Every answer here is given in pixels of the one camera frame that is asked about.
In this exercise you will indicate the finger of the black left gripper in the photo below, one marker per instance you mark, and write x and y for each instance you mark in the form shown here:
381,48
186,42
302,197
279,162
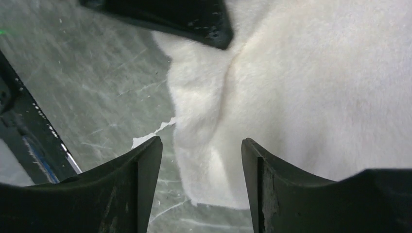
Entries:
204,21

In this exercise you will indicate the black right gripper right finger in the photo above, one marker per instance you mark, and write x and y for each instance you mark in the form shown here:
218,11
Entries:
286,199

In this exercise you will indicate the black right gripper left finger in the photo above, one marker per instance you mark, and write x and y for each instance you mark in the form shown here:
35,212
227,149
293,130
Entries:
115,197

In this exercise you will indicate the white towel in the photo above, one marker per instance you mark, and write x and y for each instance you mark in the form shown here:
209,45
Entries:
326,85

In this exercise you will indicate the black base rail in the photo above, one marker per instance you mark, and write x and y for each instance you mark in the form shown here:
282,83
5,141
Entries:
37,147

